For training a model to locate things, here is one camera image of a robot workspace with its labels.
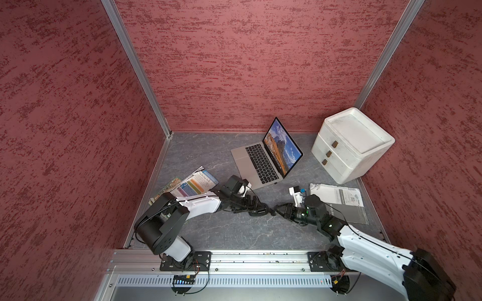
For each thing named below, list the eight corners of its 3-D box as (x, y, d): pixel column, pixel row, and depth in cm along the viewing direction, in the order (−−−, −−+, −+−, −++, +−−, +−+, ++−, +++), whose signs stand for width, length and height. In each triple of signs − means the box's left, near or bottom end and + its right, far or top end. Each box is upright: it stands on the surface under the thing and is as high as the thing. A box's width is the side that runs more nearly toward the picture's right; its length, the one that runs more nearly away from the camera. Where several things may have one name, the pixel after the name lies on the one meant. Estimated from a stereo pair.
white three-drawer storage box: (336, 187, 99) (360, 157, 77) (307, 149, 116) (321, 116, 94) (370, 175, 104) (402, 143, 83) (338, 140, 121) (358, 106, 100)
